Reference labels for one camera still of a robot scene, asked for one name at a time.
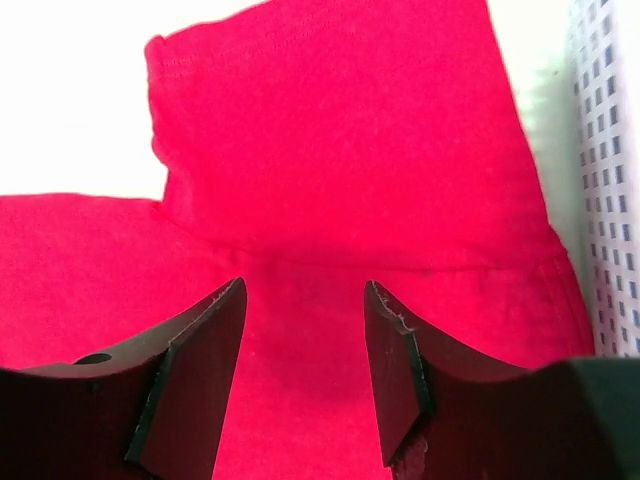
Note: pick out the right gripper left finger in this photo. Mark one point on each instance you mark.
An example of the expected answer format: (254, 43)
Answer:
(150, 407)

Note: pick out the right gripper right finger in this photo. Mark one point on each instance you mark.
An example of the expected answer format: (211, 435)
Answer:
(447, 411)

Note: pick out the pink t shirt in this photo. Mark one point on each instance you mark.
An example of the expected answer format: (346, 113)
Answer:
(312, 146)

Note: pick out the white plastic basket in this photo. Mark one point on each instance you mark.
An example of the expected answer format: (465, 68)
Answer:
(604, 63)

